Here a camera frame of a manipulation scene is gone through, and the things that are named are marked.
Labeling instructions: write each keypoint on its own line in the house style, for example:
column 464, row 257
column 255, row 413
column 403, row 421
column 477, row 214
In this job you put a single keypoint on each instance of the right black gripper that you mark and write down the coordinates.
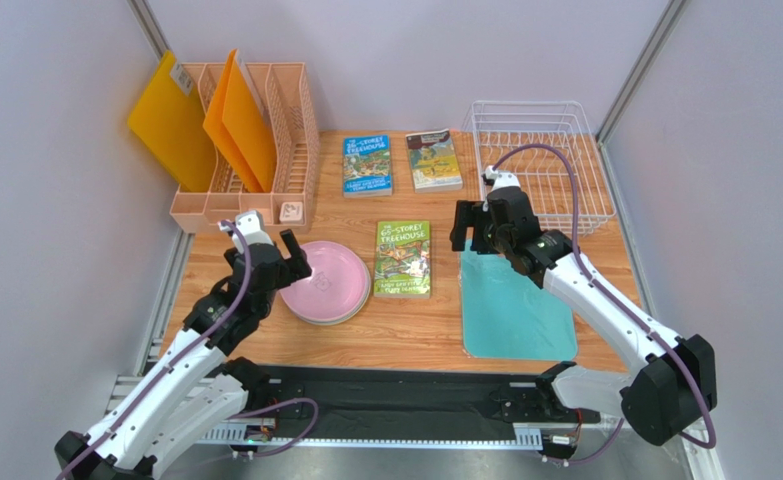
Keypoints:
column 474, row 225

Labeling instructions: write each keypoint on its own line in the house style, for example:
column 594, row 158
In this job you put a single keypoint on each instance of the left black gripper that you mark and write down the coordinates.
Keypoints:
column 296, row 267

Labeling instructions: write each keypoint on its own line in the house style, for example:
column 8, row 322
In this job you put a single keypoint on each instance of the pink plate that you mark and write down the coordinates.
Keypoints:
column 323, row 256

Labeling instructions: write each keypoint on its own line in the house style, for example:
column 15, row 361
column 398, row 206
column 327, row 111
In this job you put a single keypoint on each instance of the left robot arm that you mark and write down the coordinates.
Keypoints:
column 195, row 385

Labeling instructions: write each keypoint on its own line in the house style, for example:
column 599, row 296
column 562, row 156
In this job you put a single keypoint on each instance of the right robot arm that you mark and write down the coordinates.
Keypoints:
column 669, row 388

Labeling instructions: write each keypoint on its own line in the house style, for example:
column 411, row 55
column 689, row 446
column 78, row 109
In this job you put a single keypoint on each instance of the small pink box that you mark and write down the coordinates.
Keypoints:
column 292, row 213

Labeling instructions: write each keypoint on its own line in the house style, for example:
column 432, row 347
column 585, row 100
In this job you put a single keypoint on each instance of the brown cover book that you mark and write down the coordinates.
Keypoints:
column 433, row 162

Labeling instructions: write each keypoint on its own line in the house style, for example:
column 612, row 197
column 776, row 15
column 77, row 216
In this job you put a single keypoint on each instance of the green treehouse book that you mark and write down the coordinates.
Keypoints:
column 402, row 265

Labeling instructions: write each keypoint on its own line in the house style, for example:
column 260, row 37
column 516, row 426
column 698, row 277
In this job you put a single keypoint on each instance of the blue treehouse book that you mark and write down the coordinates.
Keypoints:
column 367, row 167

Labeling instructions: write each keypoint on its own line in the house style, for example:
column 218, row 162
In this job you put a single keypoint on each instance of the teal cutting board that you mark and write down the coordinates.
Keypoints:
column 505, row 316

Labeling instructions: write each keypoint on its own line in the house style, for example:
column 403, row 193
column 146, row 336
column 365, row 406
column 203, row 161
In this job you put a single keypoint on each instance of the orange folder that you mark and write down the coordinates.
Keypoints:
column 237, row 128

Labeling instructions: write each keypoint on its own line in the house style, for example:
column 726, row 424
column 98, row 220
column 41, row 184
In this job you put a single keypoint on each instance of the pink file organizer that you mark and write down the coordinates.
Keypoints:
column 286, row 96

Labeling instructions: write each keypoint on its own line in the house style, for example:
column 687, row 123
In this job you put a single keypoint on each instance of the yellow folder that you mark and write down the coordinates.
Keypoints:
column 168, row 118

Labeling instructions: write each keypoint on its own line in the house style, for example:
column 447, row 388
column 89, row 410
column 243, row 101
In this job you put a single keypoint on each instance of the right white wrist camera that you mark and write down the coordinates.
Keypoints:
column 503, row 184

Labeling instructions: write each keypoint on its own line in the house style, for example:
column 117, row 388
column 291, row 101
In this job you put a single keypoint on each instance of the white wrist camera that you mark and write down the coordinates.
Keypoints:
column 246, row 229
column 503, row 184

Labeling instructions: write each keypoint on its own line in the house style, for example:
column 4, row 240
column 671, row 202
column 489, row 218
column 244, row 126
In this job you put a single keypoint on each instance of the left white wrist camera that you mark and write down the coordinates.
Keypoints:
column 246, row 229

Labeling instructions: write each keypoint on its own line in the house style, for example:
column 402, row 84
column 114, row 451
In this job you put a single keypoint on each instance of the white wire dish rack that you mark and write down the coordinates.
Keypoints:
column 567, row 177

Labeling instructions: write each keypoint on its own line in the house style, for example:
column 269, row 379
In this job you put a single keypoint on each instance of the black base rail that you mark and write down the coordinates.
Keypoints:
column 371, row 404

